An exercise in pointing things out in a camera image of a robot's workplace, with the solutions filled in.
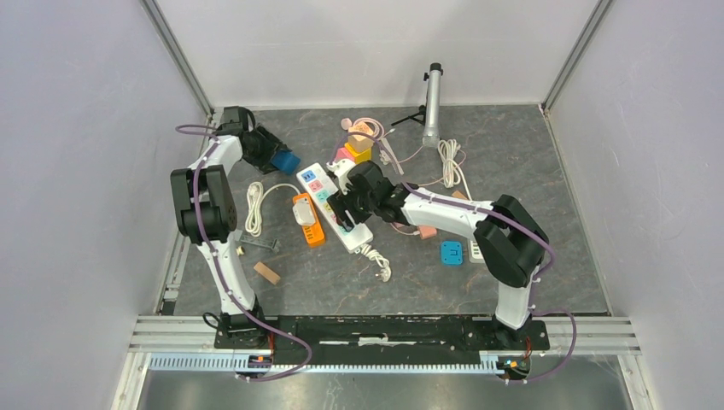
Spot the white plug adapter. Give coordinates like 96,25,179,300
292,198,317,226

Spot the silver microphone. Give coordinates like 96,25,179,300
423,62,443,147

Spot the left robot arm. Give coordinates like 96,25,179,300
170,106,301,315

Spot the brown wooden block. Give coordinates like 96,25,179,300
452,190,467,200

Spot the tan wooden block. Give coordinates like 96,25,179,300
254,261,281,285

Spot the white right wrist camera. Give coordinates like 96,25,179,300
325,159,356,195

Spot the dark blue cube socket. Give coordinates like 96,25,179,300
271,150,301,175

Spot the yellow cube adapter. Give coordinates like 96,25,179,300
344,139,374,163

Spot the light blue cube socket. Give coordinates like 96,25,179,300
440,241,464,266

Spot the white small power strip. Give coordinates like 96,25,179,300
468,241,485,264

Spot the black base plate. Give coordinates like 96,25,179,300
214,314,551,366

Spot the pink cube adapter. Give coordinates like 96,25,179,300
334,146,354,162

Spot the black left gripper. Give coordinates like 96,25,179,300
242,125,289,176

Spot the white strip cord plug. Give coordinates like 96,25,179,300
355,243,392,282

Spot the white long power strip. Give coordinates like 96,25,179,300
295,162,373,254

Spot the orange power strip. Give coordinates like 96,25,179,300
293,193,326,248

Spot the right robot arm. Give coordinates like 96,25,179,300
325,160,553,349

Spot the small salmon charger plug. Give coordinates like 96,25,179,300
417,225,437,240

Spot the pink coiled cable with plug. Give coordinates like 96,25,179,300
340,117,391,143

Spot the beige patterned cube socket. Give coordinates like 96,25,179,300
347,121,375,144

